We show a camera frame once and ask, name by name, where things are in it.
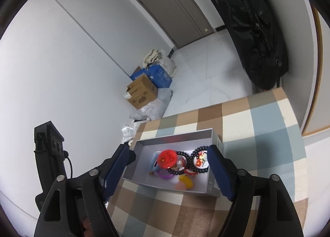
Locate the small green white trinket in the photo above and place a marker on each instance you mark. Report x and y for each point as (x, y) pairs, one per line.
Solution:
(202, 157)

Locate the blue cardboard box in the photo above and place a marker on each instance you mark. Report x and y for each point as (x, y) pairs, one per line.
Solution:
(156, 74)

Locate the red China flag badge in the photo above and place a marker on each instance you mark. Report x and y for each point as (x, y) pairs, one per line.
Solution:
(167, 159)

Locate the grey plastic mailer bag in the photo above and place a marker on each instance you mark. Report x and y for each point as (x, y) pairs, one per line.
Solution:
(155, 109)

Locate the crumpled white plastic bag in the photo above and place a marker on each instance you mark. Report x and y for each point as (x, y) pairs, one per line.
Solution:
(129, 131)

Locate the brown cardboard box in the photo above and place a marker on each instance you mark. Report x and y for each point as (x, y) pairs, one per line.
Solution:
(141, 92)

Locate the grey cardboard tray box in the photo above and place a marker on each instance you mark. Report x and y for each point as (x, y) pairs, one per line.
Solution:
(146, 171)

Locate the pink pig figurine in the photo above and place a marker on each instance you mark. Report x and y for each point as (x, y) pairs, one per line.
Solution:
(184, 183)

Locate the red white small charm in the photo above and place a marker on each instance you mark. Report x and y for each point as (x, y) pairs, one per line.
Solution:
(183, 167)

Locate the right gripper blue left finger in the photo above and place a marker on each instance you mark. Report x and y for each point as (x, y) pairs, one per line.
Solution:
(112, 169)

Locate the grey door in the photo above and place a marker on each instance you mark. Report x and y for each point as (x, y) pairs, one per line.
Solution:
(181, 20)

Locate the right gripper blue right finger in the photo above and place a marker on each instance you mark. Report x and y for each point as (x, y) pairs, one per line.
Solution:
(223, 170)

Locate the person's left hand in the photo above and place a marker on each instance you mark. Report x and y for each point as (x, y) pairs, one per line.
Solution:
(88, 232)

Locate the black backpack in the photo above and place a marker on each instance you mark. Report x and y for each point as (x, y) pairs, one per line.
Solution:
(257, 36)

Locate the checkered table cloth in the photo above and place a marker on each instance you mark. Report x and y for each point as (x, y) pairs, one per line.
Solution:
(262, 138)

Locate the cream canvas bag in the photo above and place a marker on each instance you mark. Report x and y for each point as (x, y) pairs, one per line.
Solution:
(158, 57)

